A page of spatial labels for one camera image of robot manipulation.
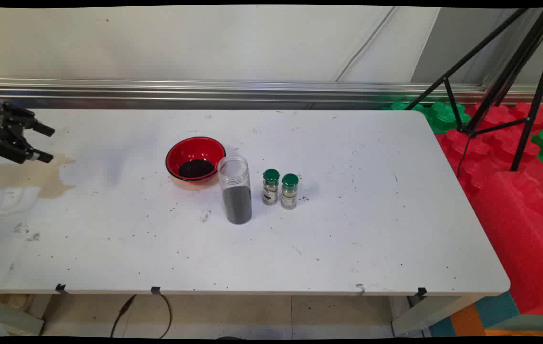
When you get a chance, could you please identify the red bowl black rim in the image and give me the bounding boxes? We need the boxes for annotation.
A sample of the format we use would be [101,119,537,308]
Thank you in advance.
[165,137,226,184]

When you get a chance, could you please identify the teal foam mat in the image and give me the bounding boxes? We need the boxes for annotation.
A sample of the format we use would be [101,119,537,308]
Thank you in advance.
[429,291,521,337]

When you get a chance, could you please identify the black floor cable with plug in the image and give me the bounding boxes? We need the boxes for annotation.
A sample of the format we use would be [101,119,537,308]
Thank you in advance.
[110,294,173,339]

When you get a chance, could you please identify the grey table leg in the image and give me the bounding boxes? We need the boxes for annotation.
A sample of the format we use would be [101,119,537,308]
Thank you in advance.
[392,294,484,337]
[0,296,45,336]

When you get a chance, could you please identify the green lid spice jar dark contents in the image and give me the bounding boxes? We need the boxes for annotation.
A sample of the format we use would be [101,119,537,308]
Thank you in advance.
[262,169,280,206]

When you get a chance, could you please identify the orange foam mat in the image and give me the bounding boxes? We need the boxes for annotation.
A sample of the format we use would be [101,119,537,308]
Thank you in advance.
[450,303,543,337]

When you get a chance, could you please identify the clear plastic jar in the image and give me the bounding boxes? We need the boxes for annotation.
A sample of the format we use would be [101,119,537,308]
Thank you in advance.
[217,155,253,225]

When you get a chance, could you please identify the aluminium rail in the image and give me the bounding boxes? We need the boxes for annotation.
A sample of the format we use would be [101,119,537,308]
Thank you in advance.
[0,78,543,109]

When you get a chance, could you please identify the green lid spice jar pale contents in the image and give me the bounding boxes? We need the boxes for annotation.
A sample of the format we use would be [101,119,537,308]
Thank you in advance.
[281,173,299,210]

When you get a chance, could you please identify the thin black tripod cable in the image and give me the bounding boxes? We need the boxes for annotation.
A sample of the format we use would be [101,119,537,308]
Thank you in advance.
[457,135,472,178]

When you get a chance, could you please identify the white wall cable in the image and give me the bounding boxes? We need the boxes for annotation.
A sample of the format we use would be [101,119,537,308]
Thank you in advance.
[336,7,396,82]

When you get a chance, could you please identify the black tripod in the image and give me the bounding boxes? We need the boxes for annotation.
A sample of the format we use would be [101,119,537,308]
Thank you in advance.
[404,7,543,172]

